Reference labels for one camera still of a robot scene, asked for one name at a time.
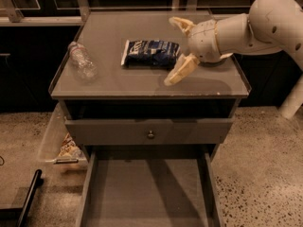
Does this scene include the metal railing frame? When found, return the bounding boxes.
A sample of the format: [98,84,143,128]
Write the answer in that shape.
[0,0,303,28]

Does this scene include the grey upper drawer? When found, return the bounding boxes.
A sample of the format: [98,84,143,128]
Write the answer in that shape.
[65,118,233,146]

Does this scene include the clear plastic water bottle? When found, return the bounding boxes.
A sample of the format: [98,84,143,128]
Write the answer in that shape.
[68,42,98,81]

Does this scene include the grey open middle drawer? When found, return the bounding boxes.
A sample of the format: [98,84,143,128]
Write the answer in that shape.
[75,152,225,227]

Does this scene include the black bar on floor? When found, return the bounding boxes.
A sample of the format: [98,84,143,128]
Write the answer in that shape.
[0,169,44,227]

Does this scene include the blue chip bag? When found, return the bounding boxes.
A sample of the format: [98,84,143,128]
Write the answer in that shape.
[121,40,180,68]

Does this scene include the grey drawer cabinet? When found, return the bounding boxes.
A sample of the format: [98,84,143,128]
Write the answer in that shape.
[50,11,250,157]

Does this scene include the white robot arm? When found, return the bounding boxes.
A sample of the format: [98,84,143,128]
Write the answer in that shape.
[164,0,303,86]

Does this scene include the clear plastic storage bin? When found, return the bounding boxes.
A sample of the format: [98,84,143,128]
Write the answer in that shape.
[38,104,87,168]

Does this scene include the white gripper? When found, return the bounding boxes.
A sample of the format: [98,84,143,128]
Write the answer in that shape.
[164,16,232,86]

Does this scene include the snack bags in bin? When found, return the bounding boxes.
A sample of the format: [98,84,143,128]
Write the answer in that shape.
[58,133,83,158]

